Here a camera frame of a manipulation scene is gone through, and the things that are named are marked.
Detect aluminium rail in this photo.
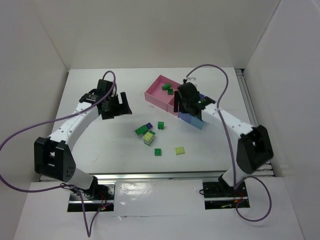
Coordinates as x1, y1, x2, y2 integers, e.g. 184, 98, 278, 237
39, 169, 253, 183
235, 69, 274, 177

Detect light blue container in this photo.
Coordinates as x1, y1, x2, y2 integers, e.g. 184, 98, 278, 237
190, 117, 205, 130

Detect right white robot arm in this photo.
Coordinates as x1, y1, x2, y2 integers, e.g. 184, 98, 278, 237
173, 82, 274, 190

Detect large pink container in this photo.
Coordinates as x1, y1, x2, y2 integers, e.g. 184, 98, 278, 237
144, 75, 180, 111

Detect green square lego brick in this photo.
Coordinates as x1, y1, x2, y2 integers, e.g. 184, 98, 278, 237
157, 121, 165, 130

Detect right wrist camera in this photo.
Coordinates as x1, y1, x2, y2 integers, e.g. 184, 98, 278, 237
183, 77, 198, 87

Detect aluminium rail front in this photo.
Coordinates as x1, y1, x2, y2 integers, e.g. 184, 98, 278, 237
39, 169, 253, 183

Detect yellow lego front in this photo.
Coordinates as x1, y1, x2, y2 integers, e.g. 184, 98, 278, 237
174, 146, 185, 156

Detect aluminium rail right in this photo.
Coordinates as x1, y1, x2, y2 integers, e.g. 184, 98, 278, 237
235, 69, 274, 177

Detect small pink container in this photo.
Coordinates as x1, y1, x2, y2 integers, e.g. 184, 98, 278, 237
166, 97, 178, 117

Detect green lego front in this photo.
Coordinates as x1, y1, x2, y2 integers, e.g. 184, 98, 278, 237
154, 148, 162, 157

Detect purple lego brick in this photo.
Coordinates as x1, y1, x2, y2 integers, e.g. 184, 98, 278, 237
145, 122, 153, 130

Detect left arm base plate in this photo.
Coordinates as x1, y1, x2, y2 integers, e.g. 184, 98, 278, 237
67, 182, 116, 213

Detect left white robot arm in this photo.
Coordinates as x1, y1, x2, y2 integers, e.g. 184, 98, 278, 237
34, 79, 132, 199

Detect yellow green stacked legos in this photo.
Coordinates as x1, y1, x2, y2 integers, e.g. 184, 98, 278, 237
143, 131, 156, 146

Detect long green lego brick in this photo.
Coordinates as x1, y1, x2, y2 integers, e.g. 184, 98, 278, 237
134, 125, 149, 136

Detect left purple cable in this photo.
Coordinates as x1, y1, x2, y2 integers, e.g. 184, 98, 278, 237
0, 70, 116, 238

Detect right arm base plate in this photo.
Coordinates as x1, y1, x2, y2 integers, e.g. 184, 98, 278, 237
199, 181, 250, 210

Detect small green lego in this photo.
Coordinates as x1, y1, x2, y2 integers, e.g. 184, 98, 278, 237
167, 88, 174, 95

